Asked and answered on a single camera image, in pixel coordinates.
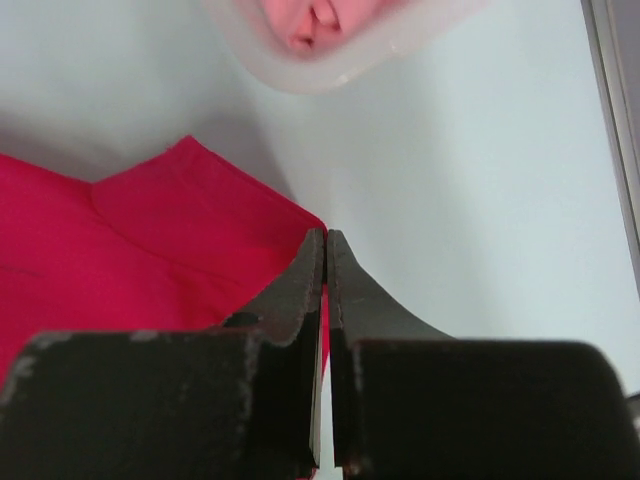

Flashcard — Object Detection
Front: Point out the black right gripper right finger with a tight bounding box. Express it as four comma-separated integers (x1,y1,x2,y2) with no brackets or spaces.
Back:
326,230,639,479

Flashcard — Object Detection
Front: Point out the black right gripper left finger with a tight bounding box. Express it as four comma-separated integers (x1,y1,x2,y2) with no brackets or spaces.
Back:
1,229,324,479

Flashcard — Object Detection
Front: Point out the crimson red t-shirt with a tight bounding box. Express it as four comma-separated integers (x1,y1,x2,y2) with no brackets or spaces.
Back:
1,137,321,370

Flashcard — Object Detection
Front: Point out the white plastic laundry basket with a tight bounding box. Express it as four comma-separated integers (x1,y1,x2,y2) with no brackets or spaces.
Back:
204,1,486,94

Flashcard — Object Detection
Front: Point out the light pink t-shirt in basket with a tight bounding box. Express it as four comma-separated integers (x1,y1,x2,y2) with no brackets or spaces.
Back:
260,0,399,52

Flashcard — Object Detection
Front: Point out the right aluminium side rail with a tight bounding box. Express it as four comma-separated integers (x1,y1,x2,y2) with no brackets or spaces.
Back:
582,0,640,251

